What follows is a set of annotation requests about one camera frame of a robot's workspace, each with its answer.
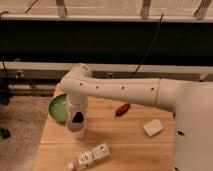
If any black eraser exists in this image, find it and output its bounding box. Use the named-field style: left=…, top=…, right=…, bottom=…
left=73, top=112, right=84, bottom=123

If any black cable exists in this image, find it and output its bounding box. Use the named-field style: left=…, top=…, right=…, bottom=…
left=129, top=12, right=165, bottom=80

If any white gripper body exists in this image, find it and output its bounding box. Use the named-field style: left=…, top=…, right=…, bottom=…
left=66, top=95, right=88, bottom=116

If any green bowl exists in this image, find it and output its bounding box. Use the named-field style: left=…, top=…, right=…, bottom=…
left=48, top=94, right=68, bottom=122

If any white rectangular sponge block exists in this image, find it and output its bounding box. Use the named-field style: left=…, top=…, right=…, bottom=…
left=143, top=119, right=164, bottom=137

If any brown oblong object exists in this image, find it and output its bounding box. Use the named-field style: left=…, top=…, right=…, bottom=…
left=115, top=103, right=130, bottom=117

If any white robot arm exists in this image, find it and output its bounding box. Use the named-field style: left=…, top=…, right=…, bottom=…
left=60, top=64, right=213, bottom=171

